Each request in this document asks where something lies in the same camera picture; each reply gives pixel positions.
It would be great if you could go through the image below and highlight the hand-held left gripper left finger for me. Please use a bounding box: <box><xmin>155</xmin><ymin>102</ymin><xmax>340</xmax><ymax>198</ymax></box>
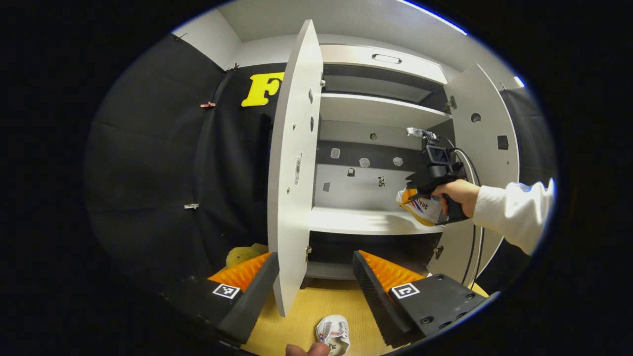
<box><xmin>163</xmin><ymin>251</ymin><xmax>280</xmax><ymax>347</ymax></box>

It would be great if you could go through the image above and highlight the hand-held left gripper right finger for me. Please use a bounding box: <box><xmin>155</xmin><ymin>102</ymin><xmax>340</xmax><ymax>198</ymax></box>
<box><xmin>353</xmin><ymin>250</ymin><xmax>501</xmax><ymax>348</ymax></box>

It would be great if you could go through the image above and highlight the white canvas shoe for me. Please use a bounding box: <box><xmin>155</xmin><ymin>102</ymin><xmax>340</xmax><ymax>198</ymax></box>
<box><xmin>396</xmin><ymin>187</ymin><xmax>448</xmax><ymax>227</ymax></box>
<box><xmin>316</xmin><ymin>315</ymin><xmax>351</xmax><ymax>356</ymax></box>

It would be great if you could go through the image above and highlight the white shoe cabinet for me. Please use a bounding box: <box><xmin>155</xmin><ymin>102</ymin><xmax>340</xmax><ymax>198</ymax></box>
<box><xmin>304</xmin><ymin>44</ymin><xmax>458</xmax><ymax>290</ymax></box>

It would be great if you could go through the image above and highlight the white shoe cabinet door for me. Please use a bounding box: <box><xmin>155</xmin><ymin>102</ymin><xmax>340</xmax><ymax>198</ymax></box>
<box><xmin>426</xmin><ymin>63</ymin><xmax>520</xmax><ymax>292</ymax></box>
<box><xmin>267</xmin><ymin>20</ymin><xmax>324</xmax><ymax>317</ymax></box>

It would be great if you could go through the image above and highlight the white cabinet drawer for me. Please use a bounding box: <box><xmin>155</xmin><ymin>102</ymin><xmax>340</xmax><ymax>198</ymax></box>
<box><xmin>319</xmin><ymin>44</ymin><xmax>448</xmax><ymax>85</ymax></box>

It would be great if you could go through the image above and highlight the yellow soft toy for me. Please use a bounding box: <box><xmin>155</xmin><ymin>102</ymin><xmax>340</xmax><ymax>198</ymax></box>
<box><xmin>226</xmin><ymin>243</ymin><xmax>270</xmax><ymax>269</ymax></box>

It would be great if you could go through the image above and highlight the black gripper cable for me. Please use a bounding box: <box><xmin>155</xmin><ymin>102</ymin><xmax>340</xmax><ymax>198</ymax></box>
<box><xmin>452</xmin><ymin>147</ymin><xmax>486</xmax><ymax>290</ymax></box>

